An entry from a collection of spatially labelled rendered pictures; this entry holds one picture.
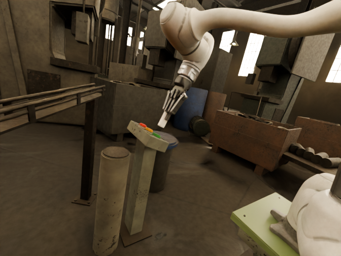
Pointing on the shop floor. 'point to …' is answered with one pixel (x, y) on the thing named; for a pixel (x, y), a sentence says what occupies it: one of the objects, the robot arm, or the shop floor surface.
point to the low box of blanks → (252, 138)
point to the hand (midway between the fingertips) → (164, 119)
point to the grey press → (161, 52)
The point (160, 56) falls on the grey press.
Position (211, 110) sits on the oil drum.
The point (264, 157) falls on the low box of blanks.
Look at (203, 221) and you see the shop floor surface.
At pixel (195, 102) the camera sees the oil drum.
